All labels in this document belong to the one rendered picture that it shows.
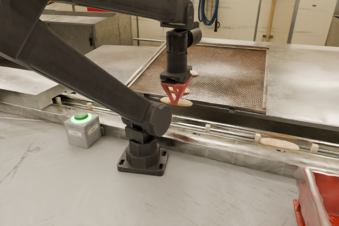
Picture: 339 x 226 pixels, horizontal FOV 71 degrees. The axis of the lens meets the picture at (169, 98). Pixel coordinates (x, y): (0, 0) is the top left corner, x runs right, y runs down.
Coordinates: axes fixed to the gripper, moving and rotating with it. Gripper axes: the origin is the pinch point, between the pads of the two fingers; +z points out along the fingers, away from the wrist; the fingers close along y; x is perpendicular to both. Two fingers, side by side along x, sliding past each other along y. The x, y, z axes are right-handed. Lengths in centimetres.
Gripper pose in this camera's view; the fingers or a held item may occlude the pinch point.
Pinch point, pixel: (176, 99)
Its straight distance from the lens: 70.4
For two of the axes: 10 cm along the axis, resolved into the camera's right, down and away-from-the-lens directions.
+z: 0.1, 9.0, 4.4
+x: -9.4, -1.5, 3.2
